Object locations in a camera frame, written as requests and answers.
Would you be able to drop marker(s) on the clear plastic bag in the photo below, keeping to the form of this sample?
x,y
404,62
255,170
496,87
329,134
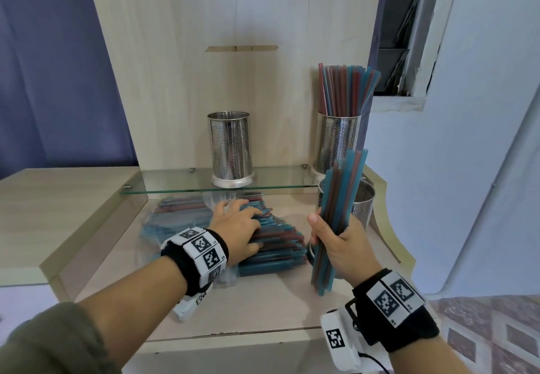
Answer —
x,y
177,226

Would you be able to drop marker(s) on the pile of blue red straws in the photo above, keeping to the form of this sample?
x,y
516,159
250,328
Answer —
x,y
278,247

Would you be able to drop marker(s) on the olive green sleeve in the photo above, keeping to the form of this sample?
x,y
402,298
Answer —
x,y
50,340

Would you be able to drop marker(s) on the person's left hand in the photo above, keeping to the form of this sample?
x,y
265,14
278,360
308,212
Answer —
x,y
234,230

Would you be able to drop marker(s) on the bundle of straws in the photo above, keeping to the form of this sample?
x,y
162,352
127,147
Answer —
x,y
337,201

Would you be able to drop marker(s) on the glass shelf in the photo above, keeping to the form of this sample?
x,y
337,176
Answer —
x,y
190,180

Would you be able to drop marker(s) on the person's right hand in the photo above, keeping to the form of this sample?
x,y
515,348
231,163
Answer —
x,y
346,255

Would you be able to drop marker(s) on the person's right thumb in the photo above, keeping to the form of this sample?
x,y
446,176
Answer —
x,y
317,228

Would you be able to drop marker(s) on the black marker wristband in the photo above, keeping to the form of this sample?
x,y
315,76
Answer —
x,y
198,255
392,306

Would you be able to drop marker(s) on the perforated steel utensil holder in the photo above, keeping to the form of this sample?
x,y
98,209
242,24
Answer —
x,y
230,150
363,203
337,142

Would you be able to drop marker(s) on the upright straws in holder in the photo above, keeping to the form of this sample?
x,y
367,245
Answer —
x,y
344,89

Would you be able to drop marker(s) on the person's left forearm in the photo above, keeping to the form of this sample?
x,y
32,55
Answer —
x,y
130,298

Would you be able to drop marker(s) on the light wooden cabinet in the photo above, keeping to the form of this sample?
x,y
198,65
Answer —
x,y
168,70

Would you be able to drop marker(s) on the dark louvred window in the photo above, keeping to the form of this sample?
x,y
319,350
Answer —
x,y
400,28

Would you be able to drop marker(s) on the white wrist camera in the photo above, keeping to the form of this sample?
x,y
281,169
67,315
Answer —
x,y
190,304
337,340

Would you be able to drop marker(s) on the person's left thumb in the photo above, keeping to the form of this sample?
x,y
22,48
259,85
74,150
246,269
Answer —
x,y
252,249

